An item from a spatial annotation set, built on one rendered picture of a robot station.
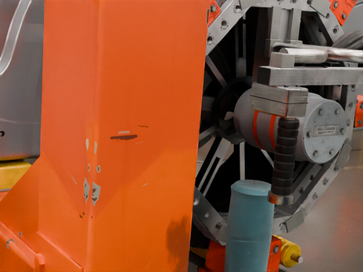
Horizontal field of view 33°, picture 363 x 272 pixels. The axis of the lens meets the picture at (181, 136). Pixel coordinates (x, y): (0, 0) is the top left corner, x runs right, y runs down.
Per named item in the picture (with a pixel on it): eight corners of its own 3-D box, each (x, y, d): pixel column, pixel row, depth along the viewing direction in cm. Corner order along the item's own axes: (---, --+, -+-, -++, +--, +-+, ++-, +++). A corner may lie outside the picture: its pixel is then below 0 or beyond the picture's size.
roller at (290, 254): (228, 229, 169) (229, 209, 168) (307, 269, 146) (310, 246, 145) (211, 232, 166) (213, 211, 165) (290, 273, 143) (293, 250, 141)
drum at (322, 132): (273, 142, 142) (279, 81, 139) (345, 164, 125) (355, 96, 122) (226, 146, 134) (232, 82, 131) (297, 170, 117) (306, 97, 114)
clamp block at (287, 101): (269, 108, 112) (272, 79, 111) (306, 117, 105) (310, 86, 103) (248, 109, 109) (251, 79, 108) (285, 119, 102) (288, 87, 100)
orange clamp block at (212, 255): (212, 228, 138) (203, 266, 139) (234, 239, 131) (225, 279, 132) (234, 228, 142) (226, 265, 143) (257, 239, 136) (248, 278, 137)
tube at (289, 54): (275, 58, 128) (280, 6, 126) (348, 69, 113) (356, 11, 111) (209, 56, 118) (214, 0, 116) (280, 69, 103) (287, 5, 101)
